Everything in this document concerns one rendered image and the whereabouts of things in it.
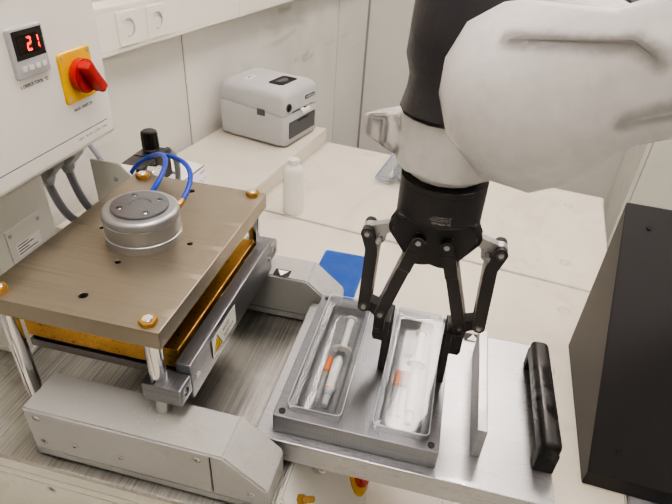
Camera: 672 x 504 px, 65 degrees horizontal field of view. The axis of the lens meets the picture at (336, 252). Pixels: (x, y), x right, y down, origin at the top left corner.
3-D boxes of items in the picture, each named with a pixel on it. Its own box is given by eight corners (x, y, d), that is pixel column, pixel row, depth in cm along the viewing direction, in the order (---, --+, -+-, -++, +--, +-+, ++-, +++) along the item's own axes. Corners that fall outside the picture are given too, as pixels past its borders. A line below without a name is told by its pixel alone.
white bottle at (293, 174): (306, 212, 136) (308, 160, 128) (290, 218, 133) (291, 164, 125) (295, 204, 139) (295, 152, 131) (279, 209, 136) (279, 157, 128)
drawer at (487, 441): (253, 457, 56) (251, 408, 51) (310, 323, 74) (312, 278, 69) (545, 530, 51) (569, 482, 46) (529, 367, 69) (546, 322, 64)
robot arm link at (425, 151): (514, 136, 38) (498, 203, 41) (509, 88, 48) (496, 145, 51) (345, 114, 40) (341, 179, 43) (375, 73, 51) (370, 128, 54)
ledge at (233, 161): (59, 243, 118) (54, 226, 116) (246, 125, 184) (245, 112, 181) (173, 278, 110) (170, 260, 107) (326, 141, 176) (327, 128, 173)
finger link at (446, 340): (446, 314, 55) (454, 315, 55) (437, 362, 59) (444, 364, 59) (444, 333, 53) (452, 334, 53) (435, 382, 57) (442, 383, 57)
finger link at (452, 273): (439, 222, 50) (455, 220, 50) (455, 315, 56) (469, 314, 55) (436, 243, 47) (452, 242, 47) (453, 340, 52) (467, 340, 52)
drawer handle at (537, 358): (531, 470, 52) (542, 444, 50) (522, 362, 64) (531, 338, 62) (552, 475, 52) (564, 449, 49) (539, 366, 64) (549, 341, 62)
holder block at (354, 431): (272, 430, 54) (272, 413, 53) (322, 309, 70) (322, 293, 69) (434, 469, 51) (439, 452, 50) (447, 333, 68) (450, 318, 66)
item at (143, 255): (-50, 352, 54) (-101, 245, 47) (121, 210, 79) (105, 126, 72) (171, 405, 50) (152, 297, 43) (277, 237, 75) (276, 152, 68)
